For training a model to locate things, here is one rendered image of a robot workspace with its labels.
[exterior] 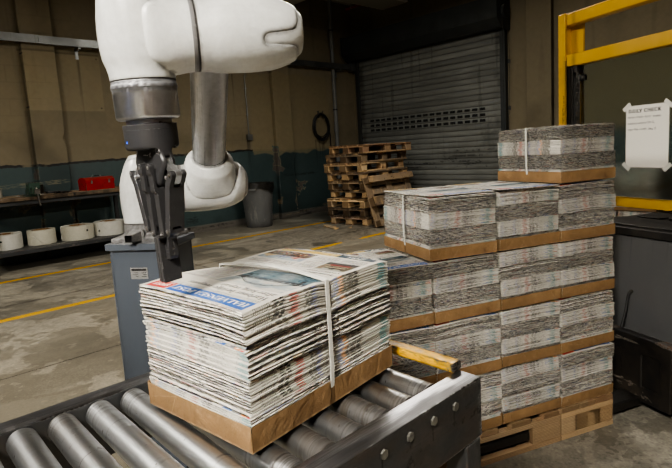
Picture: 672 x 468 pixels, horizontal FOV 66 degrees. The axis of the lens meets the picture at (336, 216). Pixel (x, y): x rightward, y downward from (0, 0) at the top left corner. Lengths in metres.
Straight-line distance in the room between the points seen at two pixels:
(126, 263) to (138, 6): 1.09
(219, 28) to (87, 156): 7.53
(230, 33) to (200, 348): 0.48
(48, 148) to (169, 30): 7.30
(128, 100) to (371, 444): 0.61
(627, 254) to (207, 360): 2.37
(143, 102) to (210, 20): 0.15
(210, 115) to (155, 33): 0.76
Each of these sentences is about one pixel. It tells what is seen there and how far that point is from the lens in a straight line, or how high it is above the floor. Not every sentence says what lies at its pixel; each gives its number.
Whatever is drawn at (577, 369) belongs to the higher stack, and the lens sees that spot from 2.43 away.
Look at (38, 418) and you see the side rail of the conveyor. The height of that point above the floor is 0.80.
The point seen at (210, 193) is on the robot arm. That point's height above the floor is 1.13.
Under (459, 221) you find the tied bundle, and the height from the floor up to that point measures 0.97.
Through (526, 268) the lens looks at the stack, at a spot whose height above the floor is 0.75.
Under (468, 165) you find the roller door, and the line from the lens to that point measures 9.46.
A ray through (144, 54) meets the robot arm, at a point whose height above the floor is 1.39.
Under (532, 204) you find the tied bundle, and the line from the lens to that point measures 2.10.
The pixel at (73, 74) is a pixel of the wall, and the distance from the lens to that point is 8.33.
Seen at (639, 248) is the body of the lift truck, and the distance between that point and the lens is 2.87.
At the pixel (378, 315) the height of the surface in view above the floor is 0.92.
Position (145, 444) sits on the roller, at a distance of 0.95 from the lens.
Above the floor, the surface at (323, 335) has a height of 0.94.
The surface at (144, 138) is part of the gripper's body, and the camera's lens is 0.77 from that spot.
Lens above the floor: 1.25
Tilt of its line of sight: 7 degrees down
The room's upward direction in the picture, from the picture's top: 3 degrees counter-clockwise
